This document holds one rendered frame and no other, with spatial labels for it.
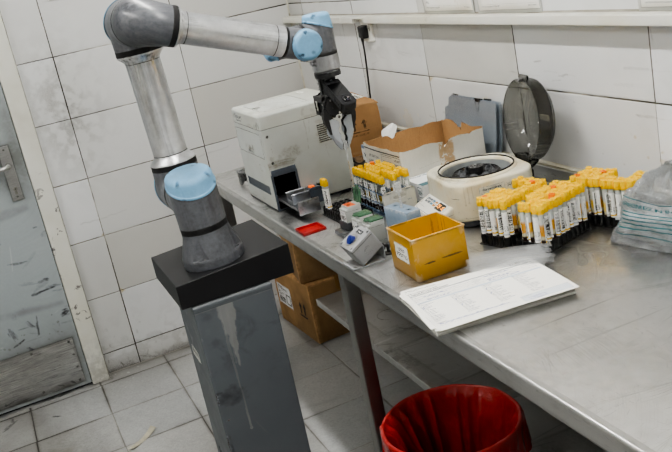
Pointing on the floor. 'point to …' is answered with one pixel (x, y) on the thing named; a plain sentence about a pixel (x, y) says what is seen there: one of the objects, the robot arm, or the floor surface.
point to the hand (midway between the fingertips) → (345, 144)
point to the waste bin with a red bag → (456, 421)
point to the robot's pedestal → (246, 372)
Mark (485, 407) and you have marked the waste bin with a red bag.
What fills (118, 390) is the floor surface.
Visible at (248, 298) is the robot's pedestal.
